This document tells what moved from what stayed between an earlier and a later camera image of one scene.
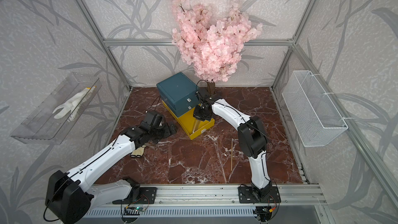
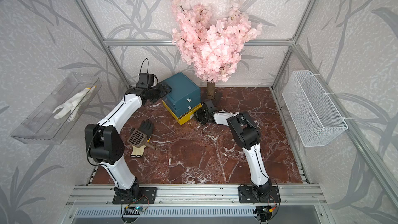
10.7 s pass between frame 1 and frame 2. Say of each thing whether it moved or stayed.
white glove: stayed
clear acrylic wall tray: stayed
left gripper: moved
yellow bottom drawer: moved
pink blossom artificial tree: stayed
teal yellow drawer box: moved
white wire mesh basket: stayed
